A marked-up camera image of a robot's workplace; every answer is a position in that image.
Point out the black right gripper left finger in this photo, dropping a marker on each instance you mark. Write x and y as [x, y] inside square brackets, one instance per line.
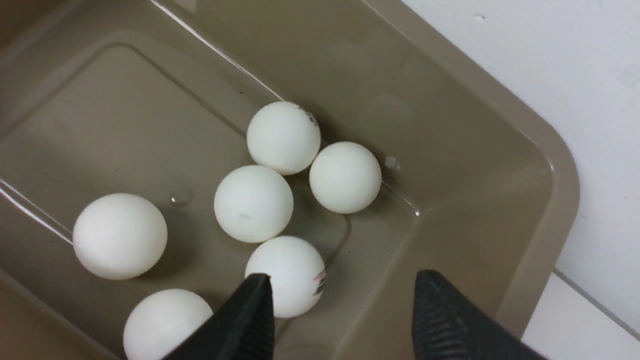
[243, 328]

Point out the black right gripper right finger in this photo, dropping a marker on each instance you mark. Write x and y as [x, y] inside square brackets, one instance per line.
[447, 326]

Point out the white ping-pong ball red logo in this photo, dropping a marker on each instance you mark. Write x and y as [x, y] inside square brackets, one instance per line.
[296, 272]

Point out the white ping-pong ball front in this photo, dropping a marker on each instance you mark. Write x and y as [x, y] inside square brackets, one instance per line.
[161, 322]

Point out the tan plastic bin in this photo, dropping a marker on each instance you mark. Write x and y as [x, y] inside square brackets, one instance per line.
[153, 98]

